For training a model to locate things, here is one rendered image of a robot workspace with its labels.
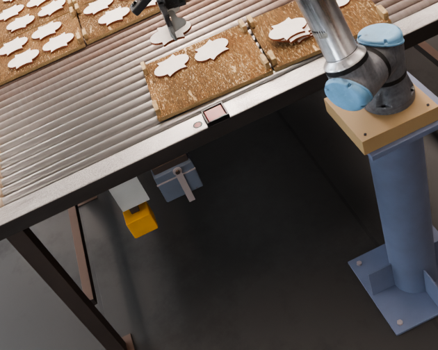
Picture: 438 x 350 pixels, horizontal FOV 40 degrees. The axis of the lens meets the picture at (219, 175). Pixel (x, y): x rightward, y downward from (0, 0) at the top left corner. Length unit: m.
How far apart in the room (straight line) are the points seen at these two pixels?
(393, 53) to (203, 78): 0.71
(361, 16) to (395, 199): 0.63
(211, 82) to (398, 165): 0.67
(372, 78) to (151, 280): 1.59
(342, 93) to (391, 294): 1.09
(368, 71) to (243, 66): 0.62
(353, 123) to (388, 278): 0.85
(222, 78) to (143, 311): 1.16
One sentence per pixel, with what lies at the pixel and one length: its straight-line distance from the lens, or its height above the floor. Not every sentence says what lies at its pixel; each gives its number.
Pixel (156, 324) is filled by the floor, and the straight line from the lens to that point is 2.66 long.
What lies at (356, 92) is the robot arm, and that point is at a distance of 1.54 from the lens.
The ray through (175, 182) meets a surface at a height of 0.78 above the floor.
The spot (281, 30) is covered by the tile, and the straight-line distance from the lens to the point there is 2.11.
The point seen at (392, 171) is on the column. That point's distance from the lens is 1.90.
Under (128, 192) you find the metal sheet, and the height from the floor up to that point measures 0.80.
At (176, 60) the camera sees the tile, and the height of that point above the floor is 0.94.
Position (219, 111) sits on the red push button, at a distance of 1.92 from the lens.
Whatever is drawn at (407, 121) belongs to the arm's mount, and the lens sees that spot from 1.73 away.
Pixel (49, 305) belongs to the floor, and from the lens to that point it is 3.01.
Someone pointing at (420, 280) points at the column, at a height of 0.09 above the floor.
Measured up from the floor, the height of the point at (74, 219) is 0.27.
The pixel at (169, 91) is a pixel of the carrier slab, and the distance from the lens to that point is 2.09.
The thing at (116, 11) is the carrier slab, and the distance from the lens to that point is 2.72.
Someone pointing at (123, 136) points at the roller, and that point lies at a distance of 2.03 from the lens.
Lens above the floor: 2.08
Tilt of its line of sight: 42 degrees down
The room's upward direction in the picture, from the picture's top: 24 degrees counter-clockwise
